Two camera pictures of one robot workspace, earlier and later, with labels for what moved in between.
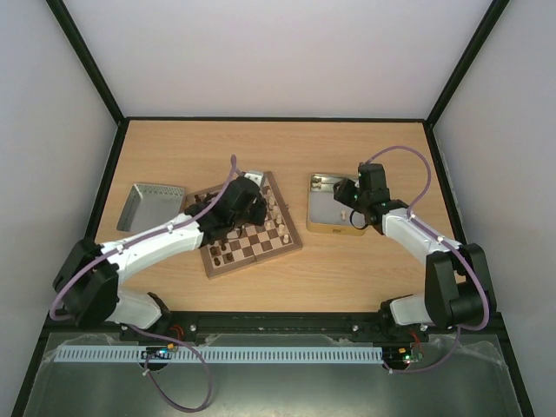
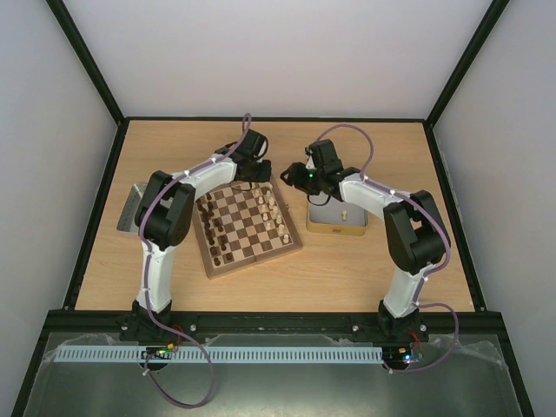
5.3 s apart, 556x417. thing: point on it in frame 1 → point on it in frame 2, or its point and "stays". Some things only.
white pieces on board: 275,215 stays
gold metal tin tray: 325,214 stays
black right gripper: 344,191 → 297,176
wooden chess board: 275,236 stays
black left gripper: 259,216 → 265,175
